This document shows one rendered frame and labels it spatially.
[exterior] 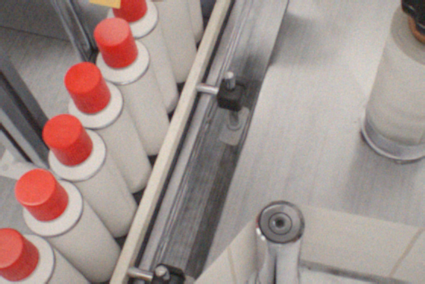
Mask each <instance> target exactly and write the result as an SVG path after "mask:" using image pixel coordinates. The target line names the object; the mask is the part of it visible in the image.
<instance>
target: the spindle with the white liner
mask: <svg viewBox="0 0 425 284"><path fill-rule="evenodd" d="M400 2H401V4H400V5H399V6H398V7H397V8H396V9H395V11H394V13H393V15H392V19H391V23H390V27H389V32H388V34H387V37H386V40H385V42H384V46H383V49H382V55H381V58H380V61H379V67H378V69H377V72H376V79H375V81H374V83H373V87H372V90H371V94H370V96H369V98H368V100H367V104H366V107H365V109H364V111H363V114H362V117H361V122H360V126H361V130H362V133H363V136H364V138H365V140H366V141H367V143H368V144H369V145H370V146H371V147H372V148H373V149H374V150H375V151H376V152H377V153H379V154H381V155H383V156H385V157H388V158H390V159H395V160H400V161H410V160H415V159H419V158H422V157H424V156H425V0H400Z"/></svg>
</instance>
